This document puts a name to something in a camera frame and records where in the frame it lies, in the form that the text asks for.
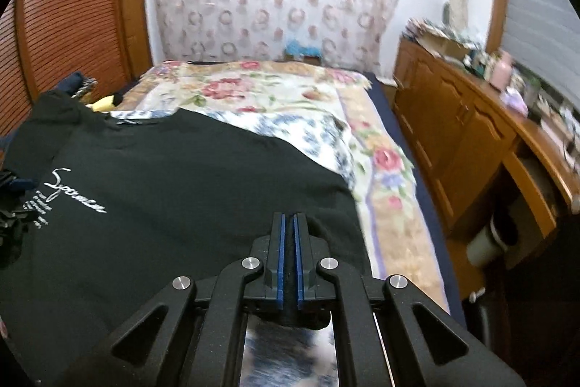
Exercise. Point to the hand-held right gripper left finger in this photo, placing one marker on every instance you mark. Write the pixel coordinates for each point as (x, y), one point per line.
(282, 264)

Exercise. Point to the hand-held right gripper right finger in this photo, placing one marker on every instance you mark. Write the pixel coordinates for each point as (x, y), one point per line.
(297, 264)

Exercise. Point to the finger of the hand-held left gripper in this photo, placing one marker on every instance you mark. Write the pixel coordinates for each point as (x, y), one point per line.
(10, 205)

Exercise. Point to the black printed t-shirt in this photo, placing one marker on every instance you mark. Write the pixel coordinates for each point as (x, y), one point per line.
(181, 187)

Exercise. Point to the blue floral white sheet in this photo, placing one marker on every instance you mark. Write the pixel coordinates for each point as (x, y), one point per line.
(308, 133)

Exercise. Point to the navy folded cloth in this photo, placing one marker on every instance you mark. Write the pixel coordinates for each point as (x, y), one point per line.
(72, 85)

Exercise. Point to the yellow cloth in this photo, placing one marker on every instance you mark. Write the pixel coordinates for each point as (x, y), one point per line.
(103, 104)

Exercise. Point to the navy bed mattress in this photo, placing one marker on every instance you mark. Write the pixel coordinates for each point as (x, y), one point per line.
(435, 205)

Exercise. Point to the rose floral blanket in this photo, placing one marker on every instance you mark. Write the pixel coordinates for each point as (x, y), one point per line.
(253, 87)

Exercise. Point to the small white knob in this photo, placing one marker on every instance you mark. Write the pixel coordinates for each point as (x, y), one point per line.
(475, 295)

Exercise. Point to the grey trash bin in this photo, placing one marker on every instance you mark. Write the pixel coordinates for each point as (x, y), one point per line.
(487, 244)

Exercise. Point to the long wooden cabinet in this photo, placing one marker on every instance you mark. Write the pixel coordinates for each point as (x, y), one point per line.
(453, 133)

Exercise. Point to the louvered wooden wardrobe door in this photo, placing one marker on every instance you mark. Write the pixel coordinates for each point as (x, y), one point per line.
(68, 6)

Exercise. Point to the light blue cloth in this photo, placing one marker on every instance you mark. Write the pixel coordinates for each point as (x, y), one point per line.
(301, 50)

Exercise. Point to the pile of papers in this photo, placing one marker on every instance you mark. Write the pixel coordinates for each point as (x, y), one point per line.
(435, 35)

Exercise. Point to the purple pouch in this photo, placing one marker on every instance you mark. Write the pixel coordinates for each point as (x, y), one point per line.
(515, 102)

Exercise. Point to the pink bottle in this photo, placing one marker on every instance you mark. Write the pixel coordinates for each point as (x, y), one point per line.
(501, 72)

